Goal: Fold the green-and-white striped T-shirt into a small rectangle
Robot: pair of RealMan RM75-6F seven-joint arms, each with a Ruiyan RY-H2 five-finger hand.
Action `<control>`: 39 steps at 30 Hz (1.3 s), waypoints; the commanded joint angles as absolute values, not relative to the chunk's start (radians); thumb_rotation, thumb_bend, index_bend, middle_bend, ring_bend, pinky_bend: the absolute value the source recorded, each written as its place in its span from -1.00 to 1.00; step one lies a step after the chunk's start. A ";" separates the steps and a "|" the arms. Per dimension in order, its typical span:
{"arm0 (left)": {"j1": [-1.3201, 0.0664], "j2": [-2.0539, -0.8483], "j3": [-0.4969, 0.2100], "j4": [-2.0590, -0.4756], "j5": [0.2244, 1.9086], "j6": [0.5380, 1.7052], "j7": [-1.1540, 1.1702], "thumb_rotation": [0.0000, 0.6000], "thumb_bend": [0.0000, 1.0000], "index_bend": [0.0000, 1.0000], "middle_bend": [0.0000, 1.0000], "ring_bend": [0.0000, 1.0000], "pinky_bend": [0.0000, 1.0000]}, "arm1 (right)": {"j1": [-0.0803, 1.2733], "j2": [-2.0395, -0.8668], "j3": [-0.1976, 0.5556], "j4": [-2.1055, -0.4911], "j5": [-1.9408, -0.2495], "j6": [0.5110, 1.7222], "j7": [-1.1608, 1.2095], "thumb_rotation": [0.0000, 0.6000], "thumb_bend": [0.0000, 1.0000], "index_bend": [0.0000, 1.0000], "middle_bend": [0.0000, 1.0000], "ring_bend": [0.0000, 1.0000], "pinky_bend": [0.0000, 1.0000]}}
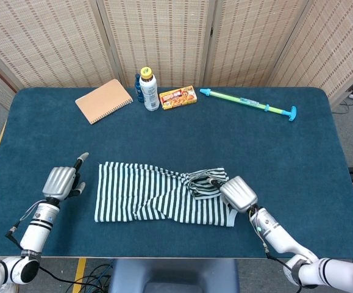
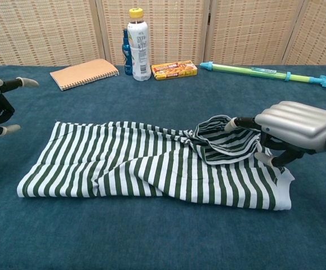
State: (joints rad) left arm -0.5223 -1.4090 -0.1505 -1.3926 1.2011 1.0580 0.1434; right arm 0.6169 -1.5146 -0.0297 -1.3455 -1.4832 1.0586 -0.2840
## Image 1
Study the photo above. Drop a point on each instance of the green white striped T-shirt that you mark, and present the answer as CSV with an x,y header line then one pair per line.
x,y
145,195

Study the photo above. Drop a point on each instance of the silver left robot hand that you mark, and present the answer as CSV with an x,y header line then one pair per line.
x,y
58,183

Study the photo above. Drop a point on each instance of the white bottle yellow cap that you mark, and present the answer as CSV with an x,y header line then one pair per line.
x,y
149,93

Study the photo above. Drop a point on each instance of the small blue bottle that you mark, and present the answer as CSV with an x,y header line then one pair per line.
x,y
138,90

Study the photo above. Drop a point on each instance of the blue felt table cover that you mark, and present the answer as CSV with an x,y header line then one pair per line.
x,y
179,137

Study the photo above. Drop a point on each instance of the green blue water gun toy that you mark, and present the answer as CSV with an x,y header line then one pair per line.
x,y
240,100

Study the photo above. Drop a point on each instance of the yellow curry box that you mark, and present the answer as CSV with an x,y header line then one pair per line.
x,y
177,97

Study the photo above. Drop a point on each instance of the tan spiral notebook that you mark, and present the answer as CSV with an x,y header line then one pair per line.
x,y
103,100

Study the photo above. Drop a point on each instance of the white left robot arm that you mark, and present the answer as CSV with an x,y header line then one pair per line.
x,y
37,232

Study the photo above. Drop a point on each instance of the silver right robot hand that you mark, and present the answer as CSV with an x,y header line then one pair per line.
x,y
238,193

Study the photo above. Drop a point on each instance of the blue padded robot base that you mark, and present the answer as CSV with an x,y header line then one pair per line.
x,y
173,274

